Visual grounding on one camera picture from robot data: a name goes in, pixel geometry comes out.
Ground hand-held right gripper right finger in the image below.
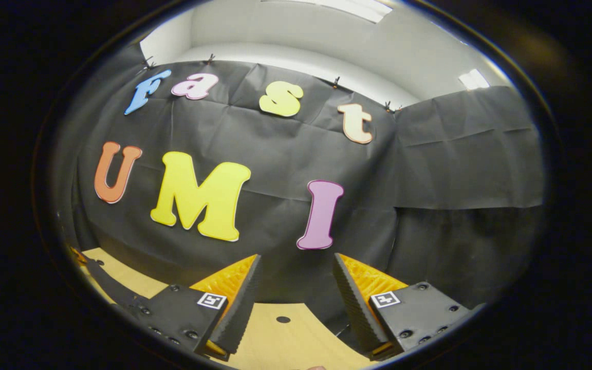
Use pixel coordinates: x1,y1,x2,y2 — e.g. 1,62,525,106
332,252,474,361

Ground black jeans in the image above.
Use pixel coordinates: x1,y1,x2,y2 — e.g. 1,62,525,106
86,258,147,311

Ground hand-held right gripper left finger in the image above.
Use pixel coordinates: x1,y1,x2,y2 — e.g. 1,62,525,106
131,253,263,362

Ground white ceiling light panel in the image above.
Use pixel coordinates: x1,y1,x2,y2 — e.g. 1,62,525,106
263,0,393,24
458,68,491,91

